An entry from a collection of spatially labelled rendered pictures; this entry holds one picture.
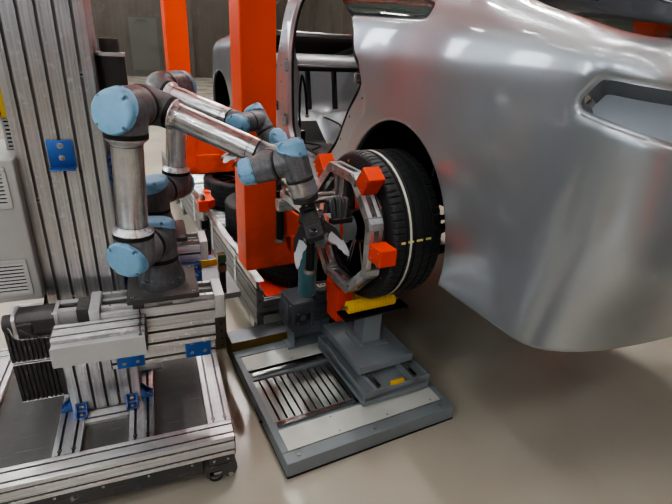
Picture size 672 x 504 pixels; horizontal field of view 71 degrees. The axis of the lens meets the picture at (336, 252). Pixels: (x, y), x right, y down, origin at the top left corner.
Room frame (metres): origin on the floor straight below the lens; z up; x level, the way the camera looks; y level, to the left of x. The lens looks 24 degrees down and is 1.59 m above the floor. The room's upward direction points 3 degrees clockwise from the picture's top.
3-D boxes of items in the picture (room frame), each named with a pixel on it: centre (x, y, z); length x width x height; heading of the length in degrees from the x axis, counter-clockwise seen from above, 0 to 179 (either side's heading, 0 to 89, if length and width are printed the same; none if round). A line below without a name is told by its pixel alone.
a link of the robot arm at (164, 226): (1.42, 0.59, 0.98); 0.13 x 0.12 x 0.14; 172
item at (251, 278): (3.37, 0.96, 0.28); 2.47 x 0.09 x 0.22; 28
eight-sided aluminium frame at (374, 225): (1.96, -0.03, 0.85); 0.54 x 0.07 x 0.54; 28
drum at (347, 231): (1.93, 0.04, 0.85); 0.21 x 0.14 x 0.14; 118
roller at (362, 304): (1.90, -0.17, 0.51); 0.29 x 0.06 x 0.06; 118
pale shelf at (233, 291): (2.20, 0.63, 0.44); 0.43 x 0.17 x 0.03; 28
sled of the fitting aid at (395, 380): (1.99, -0.20, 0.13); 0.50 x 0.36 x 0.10; 28
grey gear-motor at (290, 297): (2.19, 0.07, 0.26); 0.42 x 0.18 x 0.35; 118
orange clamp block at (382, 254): (1.68, -0.18, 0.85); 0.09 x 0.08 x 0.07; 28
